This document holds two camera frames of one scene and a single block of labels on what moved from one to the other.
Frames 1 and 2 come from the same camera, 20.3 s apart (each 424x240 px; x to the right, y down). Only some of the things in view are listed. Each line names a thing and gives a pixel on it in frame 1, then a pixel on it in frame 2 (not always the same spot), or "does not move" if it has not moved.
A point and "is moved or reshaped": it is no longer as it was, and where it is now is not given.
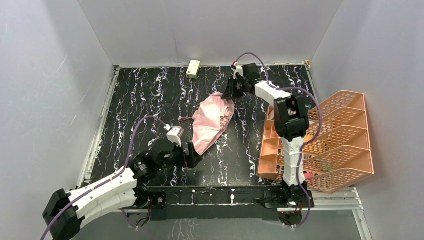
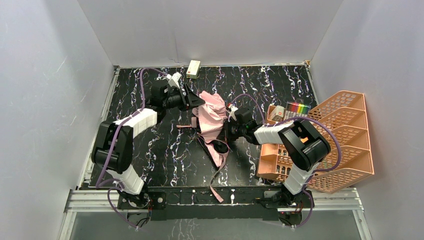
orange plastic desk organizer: [337, 157] does not move
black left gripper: [188, 153] -> [184, 98]
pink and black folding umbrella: [210, 120] is moved or reshaped
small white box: [193, 69] does not move
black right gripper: [234, 87] -> [228, 131]
